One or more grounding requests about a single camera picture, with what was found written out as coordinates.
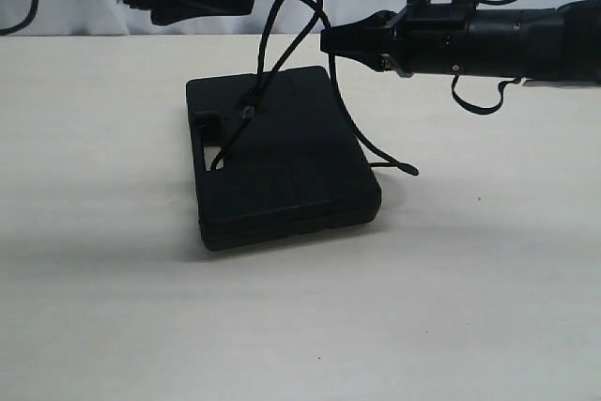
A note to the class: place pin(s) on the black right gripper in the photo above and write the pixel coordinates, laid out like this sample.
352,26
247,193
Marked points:
424,37

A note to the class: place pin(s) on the black plastic carrying case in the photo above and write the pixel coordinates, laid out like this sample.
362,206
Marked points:
296,169

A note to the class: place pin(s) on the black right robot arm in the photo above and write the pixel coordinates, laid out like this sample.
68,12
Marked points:
558,45

